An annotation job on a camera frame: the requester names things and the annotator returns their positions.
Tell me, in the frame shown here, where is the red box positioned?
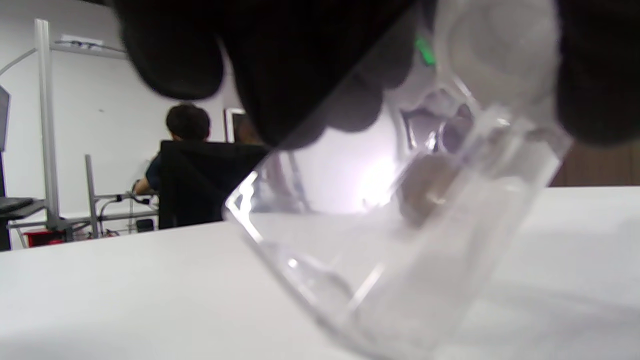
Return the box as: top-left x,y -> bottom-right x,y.
24,229 -> 66,247

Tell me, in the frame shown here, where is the dark wall screen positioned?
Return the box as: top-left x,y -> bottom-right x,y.
0,85 -> 11,151

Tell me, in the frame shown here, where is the white metal frame post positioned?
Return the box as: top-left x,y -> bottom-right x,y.
34,19 -> 62,231

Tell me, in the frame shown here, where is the grey metal rack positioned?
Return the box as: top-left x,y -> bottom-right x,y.
84,155 -> 161,238

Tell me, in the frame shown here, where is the white framed monitor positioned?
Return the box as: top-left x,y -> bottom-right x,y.
224,107 -> 253,144

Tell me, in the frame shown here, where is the person's left hand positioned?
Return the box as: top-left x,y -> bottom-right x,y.
112,0 -> 640,151

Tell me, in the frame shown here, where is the clear glass coffee jar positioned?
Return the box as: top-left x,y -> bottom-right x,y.
222,0 -> 573,360

